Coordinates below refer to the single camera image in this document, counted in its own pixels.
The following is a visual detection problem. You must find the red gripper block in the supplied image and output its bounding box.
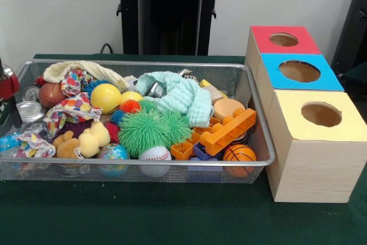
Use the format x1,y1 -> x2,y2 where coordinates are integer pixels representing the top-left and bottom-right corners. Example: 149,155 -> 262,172
0,74 -> 23,127

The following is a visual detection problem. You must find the mint green cloth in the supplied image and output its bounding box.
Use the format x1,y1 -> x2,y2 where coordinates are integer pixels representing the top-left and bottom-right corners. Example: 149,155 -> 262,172
134,71 -> 215,128

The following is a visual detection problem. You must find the wooden box with three holes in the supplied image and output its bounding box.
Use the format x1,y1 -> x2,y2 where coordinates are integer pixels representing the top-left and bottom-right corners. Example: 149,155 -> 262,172
245,25 -> 367,203

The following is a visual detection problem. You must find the plain-ended silver can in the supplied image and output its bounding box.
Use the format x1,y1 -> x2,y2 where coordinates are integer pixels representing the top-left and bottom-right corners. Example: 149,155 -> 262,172
15,101 -> 48,124

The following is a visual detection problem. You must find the colourful dotted cloth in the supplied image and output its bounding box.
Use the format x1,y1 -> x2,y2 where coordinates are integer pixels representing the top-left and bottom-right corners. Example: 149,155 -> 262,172
44,69 -> 103,138

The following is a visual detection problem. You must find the yellow plush duck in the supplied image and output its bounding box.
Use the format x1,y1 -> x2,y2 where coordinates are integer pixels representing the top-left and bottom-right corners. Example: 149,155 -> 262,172
77,120 -> 111,158

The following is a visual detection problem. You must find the cream cloth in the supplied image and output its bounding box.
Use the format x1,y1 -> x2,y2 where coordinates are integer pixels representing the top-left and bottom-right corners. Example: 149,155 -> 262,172
42,60 -> 129,91

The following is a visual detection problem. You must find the large yellow ball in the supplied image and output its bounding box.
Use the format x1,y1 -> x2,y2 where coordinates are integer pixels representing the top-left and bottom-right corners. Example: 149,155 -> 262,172
90,83 -> 123,115

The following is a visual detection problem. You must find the globe print ball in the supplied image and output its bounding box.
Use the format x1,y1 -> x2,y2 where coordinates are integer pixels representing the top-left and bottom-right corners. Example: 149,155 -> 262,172
96,143 -> 130,177

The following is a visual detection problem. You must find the green spiky ball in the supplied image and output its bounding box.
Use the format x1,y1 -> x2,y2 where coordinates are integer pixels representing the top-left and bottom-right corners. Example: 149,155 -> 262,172
118,100 -> 170,158

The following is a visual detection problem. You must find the white baseball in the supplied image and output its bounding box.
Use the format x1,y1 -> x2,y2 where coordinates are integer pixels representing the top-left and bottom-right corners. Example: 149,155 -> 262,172
138,146 -> 173,177

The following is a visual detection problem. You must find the dark green table cloth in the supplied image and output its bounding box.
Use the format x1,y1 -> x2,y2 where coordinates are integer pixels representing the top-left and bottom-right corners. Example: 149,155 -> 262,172
343,60 -> 367,92
0,53 -> 367,245

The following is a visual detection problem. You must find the orange toy brick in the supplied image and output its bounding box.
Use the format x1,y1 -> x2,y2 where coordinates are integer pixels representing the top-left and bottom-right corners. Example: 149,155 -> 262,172
200,108 -> 257,156

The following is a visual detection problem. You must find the orange mini basketball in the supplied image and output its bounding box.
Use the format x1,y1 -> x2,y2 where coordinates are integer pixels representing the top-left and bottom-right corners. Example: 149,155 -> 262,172
222,143 -> 257,177

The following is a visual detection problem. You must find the black chair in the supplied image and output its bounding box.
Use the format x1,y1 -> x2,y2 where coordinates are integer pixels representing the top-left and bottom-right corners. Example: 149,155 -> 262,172
331,0 -> 367,77

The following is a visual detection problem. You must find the wire mesh bin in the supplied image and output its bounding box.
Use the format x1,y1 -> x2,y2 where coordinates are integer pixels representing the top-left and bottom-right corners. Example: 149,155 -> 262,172
0,59 -> 276,184

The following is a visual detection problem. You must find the black cable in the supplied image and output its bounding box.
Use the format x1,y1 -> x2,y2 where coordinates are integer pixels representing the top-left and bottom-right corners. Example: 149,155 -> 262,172
99,42 -> 116,55

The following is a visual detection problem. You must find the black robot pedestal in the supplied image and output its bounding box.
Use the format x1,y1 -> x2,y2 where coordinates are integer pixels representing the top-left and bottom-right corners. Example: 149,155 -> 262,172
110,0 -> 232,56

